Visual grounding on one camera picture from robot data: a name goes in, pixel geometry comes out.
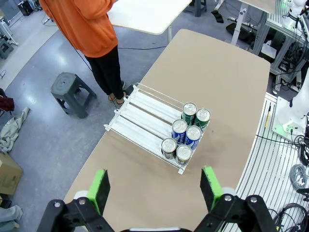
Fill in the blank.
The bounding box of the grey cable coil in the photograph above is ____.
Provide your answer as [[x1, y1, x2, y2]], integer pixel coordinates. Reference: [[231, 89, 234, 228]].
[[289, 164, 309, 190]]

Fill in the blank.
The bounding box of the white robot on rack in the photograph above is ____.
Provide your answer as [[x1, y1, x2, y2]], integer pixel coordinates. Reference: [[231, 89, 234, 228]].
[[282, 0, 309, 31]]

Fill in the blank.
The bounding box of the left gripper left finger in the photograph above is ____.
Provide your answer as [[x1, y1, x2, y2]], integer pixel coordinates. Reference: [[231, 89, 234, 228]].
[[37, 169, 114, 232]]

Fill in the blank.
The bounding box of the grey cloth heap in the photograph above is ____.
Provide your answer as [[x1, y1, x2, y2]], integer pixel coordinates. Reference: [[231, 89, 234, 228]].
[[0, 107, 31, 153]]

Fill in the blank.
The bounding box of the white wire can dispenser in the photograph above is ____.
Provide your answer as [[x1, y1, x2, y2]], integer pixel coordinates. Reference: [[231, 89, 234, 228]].
[[103, 83, 212, 175]]

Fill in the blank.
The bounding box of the green beverage can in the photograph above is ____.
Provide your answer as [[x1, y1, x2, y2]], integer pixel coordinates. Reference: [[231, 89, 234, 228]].
[[194, 108, 211, 132], [181, 102, 198, 126]]

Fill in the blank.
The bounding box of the blue beverage can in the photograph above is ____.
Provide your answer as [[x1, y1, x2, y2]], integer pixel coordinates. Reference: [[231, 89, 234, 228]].
[[184, 125, 202, 151], [171, 119, 188, 143]]

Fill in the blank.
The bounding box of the black beverage can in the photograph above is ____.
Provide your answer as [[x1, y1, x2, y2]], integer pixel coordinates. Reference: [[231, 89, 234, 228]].
[[161, 138, 178, 160], [175, 144, 193, 166]]

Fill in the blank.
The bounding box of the chair with red clothes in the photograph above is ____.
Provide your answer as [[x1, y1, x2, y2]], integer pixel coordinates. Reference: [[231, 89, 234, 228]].
[[0, 88, 15, 116]]

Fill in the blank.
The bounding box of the slotted aluminium base plate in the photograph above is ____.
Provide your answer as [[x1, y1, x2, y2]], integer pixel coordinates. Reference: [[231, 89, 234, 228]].
[[222, 93, 309, 232]]

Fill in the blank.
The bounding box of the beige background table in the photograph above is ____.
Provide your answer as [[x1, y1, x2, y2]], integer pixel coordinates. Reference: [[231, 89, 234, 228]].
[[230, 0, 277, 46]]

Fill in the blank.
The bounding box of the black cable bundle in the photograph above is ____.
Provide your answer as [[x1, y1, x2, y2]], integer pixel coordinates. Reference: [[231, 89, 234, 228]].
[[293, 134, 309, 166]]

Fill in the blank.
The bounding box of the brown cardboard box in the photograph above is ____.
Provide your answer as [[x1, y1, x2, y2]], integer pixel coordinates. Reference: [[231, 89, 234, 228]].
[[0, 151, 24, 196]]

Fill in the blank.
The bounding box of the grey plastic stool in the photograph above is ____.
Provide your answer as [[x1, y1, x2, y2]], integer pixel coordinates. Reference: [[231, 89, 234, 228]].
[[50, 72, 98, 119]]

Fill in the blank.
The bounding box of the person in orange hoodie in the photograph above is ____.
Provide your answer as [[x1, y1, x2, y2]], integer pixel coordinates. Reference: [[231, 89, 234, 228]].
[[38, 0, 127, 106]]

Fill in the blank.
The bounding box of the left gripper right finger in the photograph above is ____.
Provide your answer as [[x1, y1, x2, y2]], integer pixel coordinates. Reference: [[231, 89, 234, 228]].
[[195, 165, 278, 232]]

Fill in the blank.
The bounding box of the large white table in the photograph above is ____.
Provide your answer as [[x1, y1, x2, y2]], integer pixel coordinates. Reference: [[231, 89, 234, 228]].
[[106, 0, 193, 44]]

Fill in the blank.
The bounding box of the aluminium frame rack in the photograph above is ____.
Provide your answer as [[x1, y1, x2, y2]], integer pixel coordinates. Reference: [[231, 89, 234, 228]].
[[253, 12, 309, 92]]

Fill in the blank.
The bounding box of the yellow pen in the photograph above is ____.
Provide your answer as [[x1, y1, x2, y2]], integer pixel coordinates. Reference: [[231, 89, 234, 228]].
[[265, 105, 271, 129]]

